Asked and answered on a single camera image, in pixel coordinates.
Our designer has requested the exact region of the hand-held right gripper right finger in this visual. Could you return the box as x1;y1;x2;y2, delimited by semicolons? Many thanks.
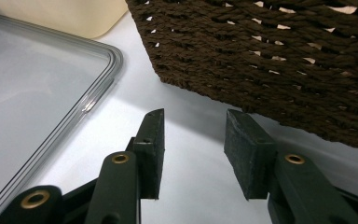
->
223;108;278;201

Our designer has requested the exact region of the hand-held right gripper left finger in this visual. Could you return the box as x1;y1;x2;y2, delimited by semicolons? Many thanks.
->
125;107;166;200

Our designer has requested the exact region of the brown woven basket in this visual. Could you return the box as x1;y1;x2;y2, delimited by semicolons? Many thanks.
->
125;0;358;157

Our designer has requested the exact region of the clear lid with round knob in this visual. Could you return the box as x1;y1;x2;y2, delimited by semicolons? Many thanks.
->
0;11;125;223

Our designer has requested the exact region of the cream divided storage box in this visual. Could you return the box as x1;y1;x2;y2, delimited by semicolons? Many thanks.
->
0;0;129;40

